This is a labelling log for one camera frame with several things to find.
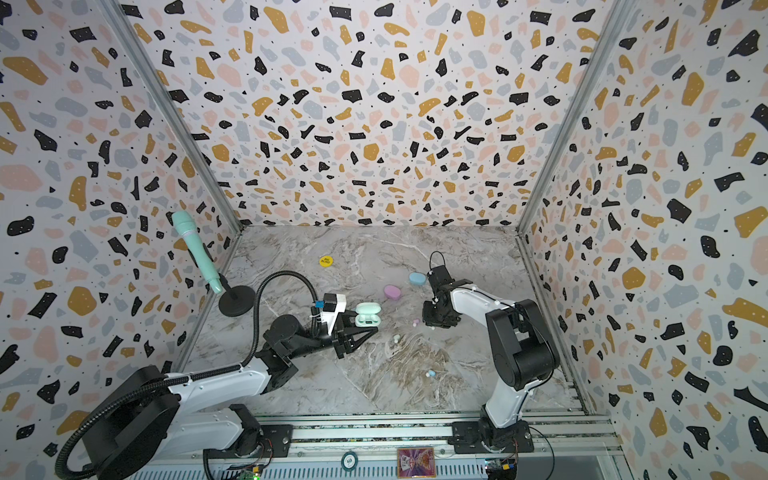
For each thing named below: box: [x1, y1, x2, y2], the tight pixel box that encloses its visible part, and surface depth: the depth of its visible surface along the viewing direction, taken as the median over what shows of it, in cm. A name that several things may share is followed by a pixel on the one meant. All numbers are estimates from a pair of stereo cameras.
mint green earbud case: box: [355, 302, 382, 327], surface depth 71 cm
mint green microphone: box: [171, 210, 222, 294], surface depth 78 cm
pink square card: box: [397, 447, 436, 479], surface depth 71 cm
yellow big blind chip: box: [319, 255, 334, 268], surface depth 112 cm
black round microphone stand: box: [218, 272, 256, 317], surface depth 99 cm
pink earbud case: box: [384, 284, 402, 300], surface depth 103 cm
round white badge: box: [341, 451, 359, 472], surface depth 73 cm
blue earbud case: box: [409, 272, 427, 286], surface depth 108 cm
